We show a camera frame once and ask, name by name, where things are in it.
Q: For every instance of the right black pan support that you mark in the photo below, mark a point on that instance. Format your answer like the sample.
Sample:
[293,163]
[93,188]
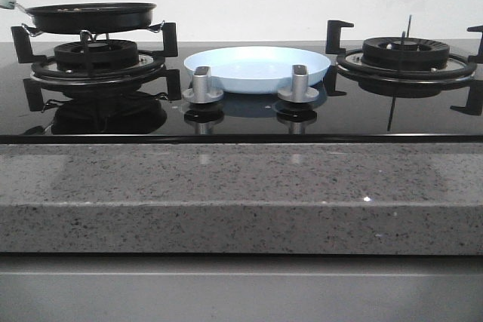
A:
[460,71]

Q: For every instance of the left silver stove knob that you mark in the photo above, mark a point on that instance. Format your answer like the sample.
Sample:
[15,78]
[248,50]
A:
[202,90]

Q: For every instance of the black frying pan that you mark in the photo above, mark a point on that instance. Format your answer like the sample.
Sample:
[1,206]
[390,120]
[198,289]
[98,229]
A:
[97,18]

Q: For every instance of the silver stove knob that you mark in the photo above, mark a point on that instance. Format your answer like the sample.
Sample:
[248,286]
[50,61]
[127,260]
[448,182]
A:
[299,91]
[202,90]

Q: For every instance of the left black pan support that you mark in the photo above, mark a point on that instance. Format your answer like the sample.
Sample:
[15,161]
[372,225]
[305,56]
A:
[97,83]

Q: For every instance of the black pan support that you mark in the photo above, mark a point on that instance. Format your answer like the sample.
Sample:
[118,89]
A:
[97,83]
[460,71]

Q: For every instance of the black glass cooktop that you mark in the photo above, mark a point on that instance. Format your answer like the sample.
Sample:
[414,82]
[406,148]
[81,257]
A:
[346,111]

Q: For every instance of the left black gas burner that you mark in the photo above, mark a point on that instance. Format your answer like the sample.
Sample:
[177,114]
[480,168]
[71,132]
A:
[105,54]

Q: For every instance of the right black gas burner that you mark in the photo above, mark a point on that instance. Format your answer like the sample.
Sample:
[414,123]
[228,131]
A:
[415,54]

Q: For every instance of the grey cabinet front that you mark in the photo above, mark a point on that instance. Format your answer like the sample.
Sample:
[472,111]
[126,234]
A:
[240,288]

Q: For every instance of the right silver stove knob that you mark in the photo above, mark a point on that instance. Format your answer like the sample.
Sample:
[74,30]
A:
[299,91]

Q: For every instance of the light blue plate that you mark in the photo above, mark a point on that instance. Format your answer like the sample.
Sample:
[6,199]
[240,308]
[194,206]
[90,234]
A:
[257,69]

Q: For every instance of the black gas burner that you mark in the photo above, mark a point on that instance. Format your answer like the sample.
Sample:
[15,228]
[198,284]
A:
[415,54]
[105,54]

